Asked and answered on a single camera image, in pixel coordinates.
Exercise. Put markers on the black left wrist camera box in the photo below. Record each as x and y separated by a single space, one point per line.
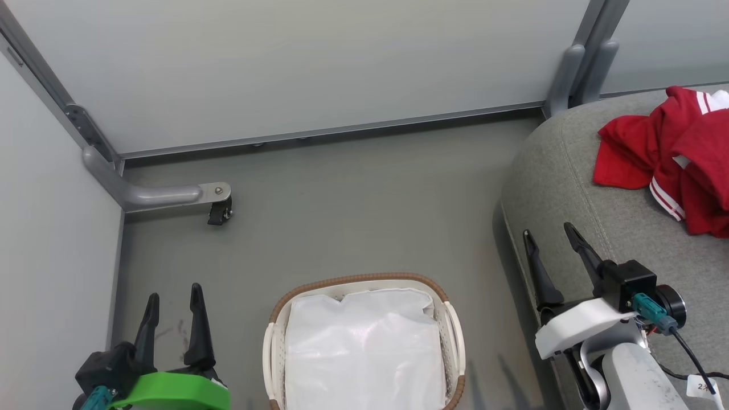
105 367

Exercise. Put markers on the grey double partition post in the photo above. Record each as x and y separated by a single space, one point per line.
586 57

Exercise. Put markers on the teal right camera connector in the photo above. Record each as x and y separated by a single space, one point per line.
652 312

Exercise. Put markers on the grey curved partition foot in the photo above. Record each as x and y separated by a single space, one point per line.
154 195

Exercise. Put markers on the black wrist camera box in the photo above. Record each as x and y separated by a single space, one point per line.
105 367
632 279

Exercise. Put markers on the teal camera connector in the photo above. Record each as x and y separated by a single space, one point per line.
652 312
98 398

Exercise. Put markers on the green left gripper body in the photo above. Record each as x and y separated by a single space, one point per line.
171 393

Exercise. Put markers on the grey fabric sofa seat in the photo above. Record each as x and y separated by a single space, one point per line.
569 176

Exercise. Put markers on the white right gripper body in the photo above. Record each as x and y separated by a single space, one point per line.
575 327

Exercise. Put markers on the red garment with white stripes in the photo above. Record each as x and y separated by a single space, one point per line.
700 165

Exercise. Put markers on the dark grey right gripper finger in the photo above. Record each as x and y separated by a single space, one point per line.
586 250
541 279

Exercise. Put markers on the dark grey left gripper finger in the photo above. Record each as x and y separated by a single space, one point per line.
199 336
147 336

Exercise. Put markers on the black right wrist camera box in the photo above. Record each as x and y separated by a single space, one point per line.
632 279

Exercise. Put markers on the teal left camera connector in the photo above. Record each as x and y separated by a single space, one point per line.
98 398

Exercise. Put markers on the grey slanted partition post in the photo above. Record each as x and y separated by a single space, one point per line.
51 85

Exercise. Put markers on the white laundry basket brown rim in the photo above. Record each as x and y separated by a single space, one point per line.
273 341

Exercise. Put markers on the white plastic basket liner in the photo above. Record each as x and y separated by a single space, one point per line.
364 353

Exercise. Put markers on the black partition caster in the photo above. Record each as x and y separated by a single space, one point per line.
219 212

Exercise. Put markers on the grey partition bottom rail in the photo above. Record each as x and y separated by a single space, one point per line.
342 128

